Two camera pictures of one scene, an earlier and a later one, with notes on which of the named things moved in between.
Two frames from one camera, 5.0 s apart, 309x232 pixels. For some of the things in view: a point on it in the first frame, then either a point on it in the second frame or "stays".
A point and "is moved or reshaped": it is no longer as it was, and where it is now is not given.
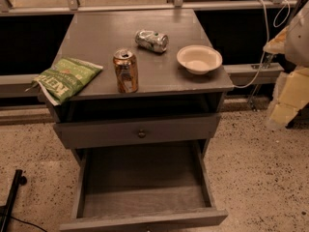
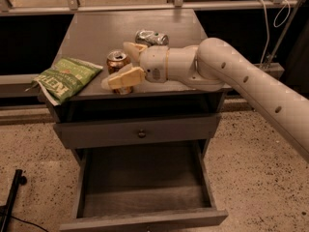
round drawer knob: (141, 133) stays
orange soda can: (126, 71) is moved or reshaped
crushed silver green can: (152, 41) stays
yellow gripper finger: (276, 45) to (154, 60)
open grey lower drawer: (116, 188) stays
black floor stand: (7, 209) stays
